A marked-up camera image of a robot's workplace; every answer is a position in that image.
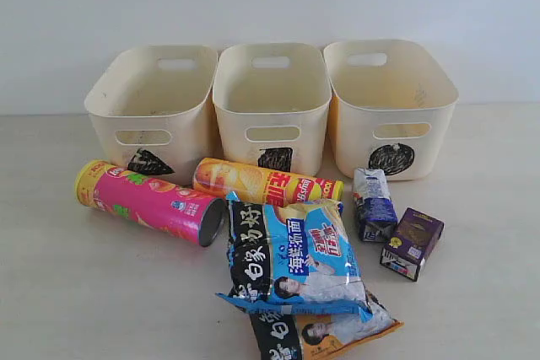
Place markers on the pink chips can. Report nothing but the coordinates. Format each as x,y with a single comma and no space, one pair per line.
153,203

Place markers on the blue white milk carton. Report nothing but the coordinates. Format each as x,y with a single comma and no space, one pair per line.
375,216

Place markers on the middle cream plastic bin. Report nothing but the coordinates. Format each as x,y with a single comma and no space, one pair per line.
272,102

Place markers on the orange noodle packet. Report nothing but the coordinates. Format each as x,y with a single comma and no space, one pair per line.
286,336

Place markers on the blue noodle packet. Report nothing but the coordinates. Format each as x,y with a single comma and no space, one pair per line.
293,260

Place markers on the right cream plastic bin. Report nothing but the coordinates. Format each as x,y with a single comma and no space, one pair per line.
392,103

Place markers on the left cream plastic bin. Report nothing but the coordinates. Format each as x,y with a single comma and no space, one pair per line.
152,110

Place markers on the yellow chips can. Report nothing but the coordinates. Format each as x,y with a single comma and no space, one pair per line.
249,183

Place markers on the cream plastic bin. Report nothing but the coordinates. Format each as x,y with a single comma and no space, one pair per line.
272,102
392,103
152,110

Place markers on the purple drink carton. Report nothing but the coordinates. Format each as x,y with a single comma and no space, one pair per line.
411,243

